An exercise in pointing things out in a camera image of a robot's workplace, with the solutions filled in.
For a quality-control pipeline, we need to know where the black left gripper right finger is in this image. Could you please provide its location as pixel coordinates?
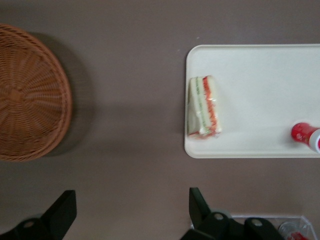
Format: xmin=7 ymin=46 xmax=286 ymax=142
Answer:
xmin=179 ymin=187 xmax=245 ymax=240

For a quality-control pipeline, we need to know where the clear acrylic bottle rack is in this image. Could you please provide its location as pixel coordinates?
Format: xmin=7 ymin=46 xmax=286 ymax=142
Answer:
xmin=229 ymin=213 xmax=314 ymax=240

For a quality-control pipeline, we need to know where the red white yogurt cup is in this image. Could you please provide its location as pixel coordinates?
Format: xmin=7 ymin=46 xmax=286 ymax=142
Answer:
xmin=290 ymin=121 xmax=320 ymax=154

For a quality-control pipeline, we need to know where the triangle sandwich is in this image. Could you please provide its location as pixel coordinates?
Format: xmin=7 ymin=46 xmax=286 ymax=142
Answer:
xmin=187 ymin=74 xmax=224 ymax=140

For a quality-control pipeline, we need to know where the round brown wicker basket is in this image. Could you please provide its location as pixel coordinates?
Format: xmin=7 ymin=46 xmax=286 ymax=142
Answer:
xmin=0 ymin=23 xmax=74 ymax=162

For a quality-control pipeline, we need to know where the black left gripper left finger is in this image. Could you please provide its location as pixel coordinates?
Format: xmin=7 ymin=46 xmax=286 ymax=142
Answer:
xmin=0 ymin=189 xmax=77 ymax=240

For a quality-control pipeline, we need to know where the red cola bottle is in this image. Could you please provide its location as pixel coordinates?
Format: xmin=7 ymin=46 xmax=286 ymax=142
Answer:
xmin=278 ymin=220 xmax=311 ymax=240

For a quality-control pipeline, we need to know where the beige plastic tray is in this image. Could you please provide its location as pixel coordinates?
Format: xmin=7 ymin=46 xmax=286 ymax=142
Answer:
xmin=183 ymin=44 xmax=320 ymax=159

